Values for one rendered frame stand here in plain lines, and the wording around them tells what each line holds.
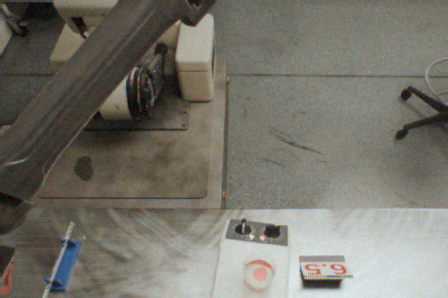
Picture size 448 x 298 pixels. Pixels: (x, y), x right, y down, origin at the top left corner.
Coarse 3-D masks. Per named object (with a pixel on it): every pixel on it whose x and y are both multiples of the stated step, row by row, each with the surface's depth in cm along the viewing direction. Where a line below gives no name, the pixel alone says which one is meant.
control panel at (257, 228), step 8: (232, 224) 75; (248, 224) 75; (256, 224) 75; (264, 224) 76; (272, 224) 76; (232, 232) 72; (256, 232) 73; (280, 232) 74; (288, 232) 74; (240, 240) 70; (248, 240) 70; (256, 240) 70; (264, 240) 71; (272, 240) 71; (280, 240) 71
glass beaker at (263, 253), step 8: (264, 248) 59; (248, 256) 59; (256, 256) 60; (264, 256) 60; (272, 256) 59; (272, 264) 59; (248, 280) 56; (272, 280) 58; (248, 288) 60; (256, 288) 58; (264, 288) 59; (256, 296) 61
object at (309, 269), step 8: (304, 264) 73; (312, 264) 73; (320, 264) 73; (328, 264) 73; (336, 264) 73; (344, 264) 73; (304, 272) 71; (312, 272) 70; (320, 272) 71; (328, 272) 70; (336, 272) 70; (344, 272) 70
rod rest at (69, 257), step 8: (72, 240) 73; (64, 248) 75; (72, 248) 75; (80, 248) 76; (64, 256) 74; (72, 256) 74; (64, 264) 73; (72, 264) 73; (56, 272) 72; (64, 272) 72; (48, 280) 69; (56, 280) 68; (64, 280) 71; (56, 288) 70; (64, 288) 70
